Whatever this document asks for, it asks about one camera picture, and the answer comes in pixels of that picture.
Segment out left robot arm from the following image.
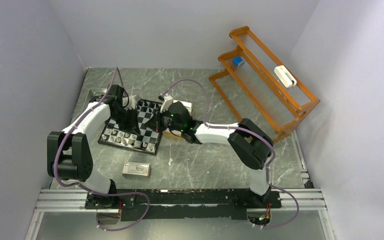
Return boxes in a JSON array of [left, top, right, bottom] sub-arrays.
[[46, 85, 140, 208]]

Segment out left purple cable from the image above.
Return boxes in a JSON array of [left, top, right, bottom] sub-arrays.
[[52, 67, 151, 232]]

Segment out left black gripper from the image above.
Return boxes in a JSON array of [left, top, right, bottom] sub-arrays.
[[110, 106, 142, 136]]

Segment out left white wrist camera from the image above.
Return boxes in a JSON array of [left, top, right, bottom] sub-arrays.
[[125, 95, 138, 110]]

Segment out white plastic device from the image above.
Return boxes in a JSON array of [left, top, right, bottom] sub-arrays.
[[274, 65, 297, 88]]

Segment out black white chess board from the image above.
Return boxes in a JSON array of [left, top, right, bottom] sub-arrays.
[[97, 99, 162, 155]]

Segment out purple cable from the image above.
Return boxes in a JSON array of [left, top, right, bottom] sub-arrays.
[[160, 78, 300, 230], [52, 67, 151, 232]]

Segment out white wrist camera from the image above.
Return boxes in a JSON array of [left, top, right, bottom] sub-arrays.
[[125, 95, 138, 110], [158, 93, 174, 113]]

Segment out orange wooden rack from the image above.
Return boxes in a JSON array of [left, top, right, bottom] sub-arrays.
[[208, 26, 320, 142]]

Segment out blue small block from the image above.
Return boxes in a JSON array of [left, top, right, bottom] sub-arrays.
[[232, 56, 245, 67]]

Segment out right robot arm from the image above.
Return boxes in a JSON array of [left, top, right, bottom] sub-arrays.
[[145, 102, 275, 207]]

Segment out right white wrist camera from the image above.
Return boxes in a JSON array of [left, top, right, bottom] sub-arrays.
[[158, 93, 174, 113]]

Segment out silver metal tin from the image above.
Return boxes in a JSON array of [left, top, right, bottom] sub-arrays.
[[86, 88, 108, 102]]

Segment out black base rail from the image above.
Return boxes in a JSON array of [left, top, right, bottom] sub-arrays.
[[84, 188, 282, 222]]

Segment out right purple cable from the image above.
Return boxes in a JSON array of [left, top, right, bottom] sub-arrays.
[[160, 78, 300, 230]]

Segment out white chess piece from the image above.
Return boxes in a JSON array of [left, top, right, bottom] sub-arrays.
[[148, 144, 155, 152]]

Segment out small printed card box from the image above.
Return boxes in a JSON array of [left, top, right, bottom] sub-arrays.
[[122, 161, 152, 177]]

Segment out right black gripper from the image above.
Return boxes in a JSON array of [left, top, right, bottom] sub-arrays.
[[144, 106, 184, 134]]

